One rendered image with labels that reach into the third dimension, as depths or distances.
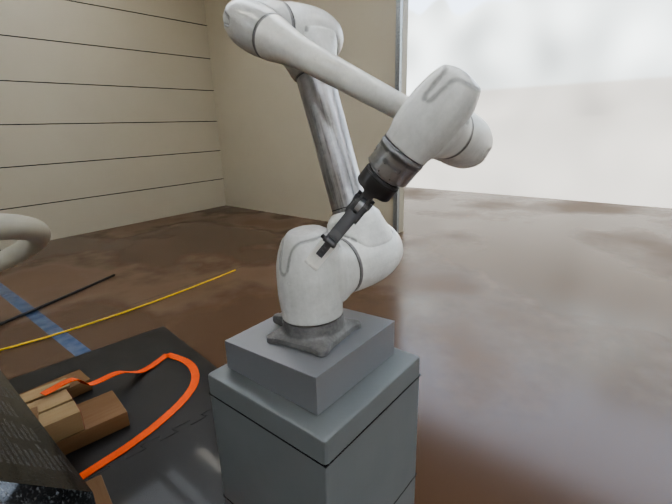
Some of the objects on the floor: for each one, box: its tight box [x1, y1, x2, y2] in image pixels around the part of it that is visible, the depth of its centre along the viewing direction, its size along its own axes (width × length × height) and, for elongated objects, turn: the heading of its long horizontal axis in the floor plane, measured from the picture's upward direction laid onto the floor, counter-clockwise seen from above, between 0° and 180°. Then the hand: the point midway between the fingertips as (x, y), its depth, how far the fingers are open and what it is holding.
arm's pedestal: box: [208, 347, 421, 504], centre depth 120 cm, size 50×50×80 cm
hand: (323, 249), depth 86 cm, fingers open, 13 cm apart
